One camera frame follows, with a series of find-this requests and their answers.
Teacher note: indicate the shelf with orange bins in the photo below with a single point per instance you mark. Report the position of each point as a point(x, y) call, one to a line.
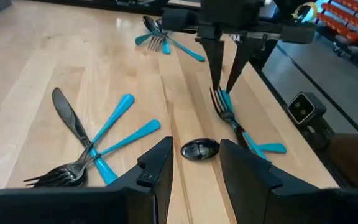
point(337, 26)

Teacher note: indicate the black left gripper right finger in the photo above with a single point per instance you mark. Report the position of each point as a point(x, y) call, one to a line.
point(247, 180)

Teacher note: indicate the black table-level camera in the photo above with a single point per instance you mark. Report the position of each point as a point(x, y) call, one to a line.
point(303, 109)

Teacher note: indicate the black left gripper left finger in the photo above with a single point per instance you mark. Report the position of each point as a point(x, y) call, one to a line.
point(157, 168)

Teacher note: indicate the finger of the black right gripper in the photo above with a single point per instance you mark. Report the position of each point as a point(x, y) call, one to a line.
point(214, 62)
point(242, 59)

